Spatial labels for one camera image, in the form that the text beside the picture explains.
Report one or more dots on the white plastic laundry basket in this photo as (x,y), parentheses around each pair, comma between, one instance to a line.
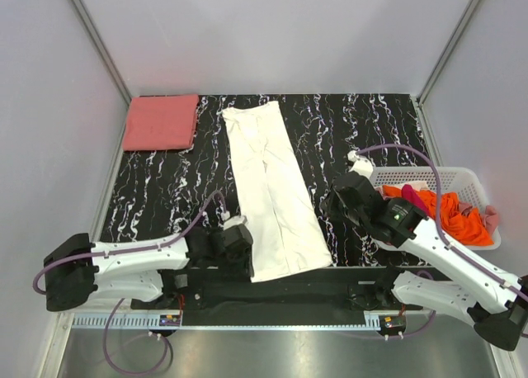
(459,180)

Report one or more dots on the orange t shirt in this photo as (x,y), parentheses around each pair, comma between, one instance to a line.
(485,240)

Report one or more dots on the folded pink t shirt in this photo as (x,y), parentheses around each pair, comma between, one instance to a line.
(160,123)

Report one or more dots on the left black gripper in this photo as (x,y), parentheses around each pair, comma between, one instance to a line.
(242,267)

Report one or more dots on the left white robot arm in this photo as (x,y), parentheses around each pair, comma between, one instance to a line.
(80,270)

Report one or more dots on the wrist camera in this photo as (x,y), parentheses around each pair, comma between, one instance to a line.
(229,221)
(359,164)

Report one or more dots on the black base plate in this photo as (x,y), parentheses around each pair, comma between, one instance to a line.
(334,296)

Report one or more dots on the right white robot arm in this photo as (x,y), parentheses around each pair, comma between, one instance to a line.
(492,301)

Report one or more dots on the magenta t shirt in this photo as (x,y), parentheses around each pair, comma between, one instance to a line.
(409,194)

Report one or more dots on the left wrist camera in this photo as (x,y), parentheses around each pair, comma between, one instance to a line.
(229,221)

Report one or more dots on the white t shirt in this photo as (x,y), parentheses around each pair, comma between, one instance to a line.
(272,195)

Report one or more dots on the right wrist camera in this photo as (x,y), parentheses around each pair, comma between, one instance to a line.
(359,164)

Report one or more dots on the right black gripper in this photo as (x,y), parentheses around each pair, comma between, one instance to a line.
(329,208)

